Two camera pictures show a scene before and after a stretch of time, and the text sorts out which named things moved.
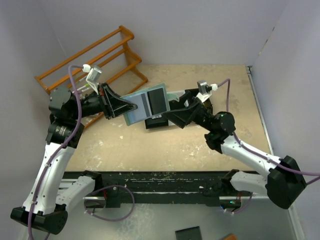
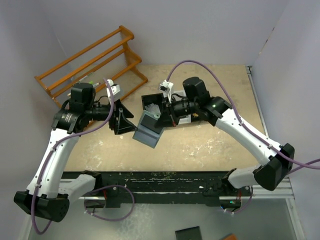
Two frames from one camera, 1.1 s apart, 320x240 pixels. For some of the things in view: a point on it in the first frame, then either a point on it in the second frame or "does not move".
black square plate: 190,233 does not move
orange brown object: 230,237 does not move
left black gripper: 119,105 → 121,125
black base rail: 117,187 does not move
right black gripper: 183,117 → 168,112
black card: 156,99 → 149,122
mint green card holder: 150,102 → 147,133
